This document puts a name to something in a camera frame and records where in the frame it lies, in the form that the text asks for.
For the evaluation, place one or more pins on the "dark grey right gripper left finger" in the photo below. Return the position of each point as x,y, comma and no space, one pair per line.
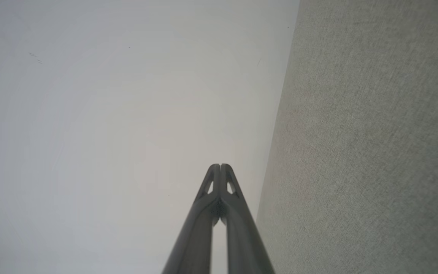
196,239

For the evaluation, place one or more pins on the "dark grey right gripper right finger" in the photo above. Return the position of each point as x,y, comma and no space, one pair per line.
242,243

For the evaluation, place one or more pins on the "grey fabric sofa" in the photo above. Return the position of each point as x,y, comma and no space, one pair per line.
363,152

